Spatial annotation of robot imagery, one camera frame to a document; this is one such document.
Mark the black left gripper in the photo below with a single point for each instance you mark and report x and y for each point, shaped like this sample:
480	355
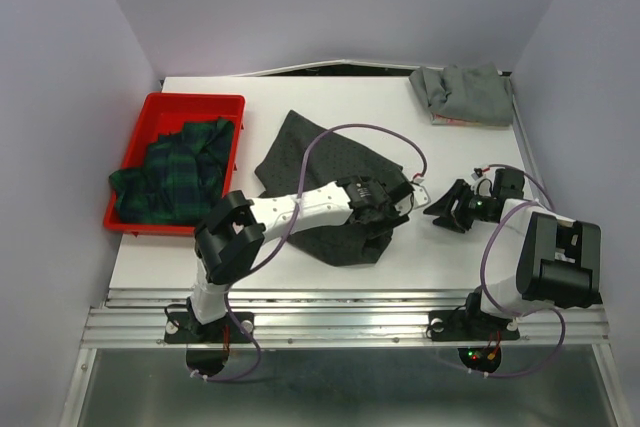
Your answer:
393	212

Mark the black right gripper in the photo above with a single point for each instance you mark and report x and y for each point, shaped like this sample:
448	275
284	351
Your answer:
457	221

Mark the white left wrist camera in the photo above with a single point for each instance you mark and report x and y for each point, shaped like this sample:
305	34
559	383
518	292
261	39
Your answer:
419	198

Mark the red plastic tray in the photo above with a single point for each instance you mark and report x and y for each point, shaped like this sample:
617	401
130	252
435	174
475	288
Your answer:
166	113

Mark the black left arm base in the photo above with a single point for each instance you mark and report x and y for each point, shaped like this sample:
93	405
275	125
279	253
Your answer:
182	328

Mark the folded pink patterned skirt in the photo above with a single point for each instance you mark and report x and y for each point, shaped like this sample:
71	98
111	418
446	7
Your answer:
440	120

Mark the green plaid skirt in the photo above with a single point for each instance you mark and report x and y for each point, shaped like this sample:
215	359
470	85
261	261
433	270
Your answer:
181	177

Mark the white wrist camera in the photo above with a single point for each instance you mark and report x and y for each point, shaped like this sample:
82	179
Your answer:
482	184
419	198

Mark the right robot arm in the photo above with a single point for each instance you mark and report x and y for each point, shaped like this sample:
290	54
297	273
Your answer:
557	260

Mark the grey dotted skirt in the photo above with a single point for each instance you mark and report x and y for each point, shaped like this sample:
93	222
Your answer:
333	158

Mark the folded light grey skirt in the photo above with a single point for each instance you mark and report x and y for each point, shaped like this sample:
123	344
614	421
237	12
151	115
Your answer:
479	94

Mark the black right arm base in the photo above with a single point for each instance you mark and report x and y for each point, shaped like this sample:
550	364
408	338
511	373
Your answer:
456	325

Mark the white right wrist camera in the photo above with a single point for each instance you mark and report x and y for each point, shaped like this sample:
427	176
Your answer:
482	184

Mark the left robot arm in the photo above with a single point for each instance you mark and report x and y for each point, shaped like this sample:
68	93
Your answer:
229	239

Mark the aluminium frame rail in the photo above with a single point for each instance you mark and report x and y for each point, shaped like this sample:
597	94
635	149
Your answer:
282	319

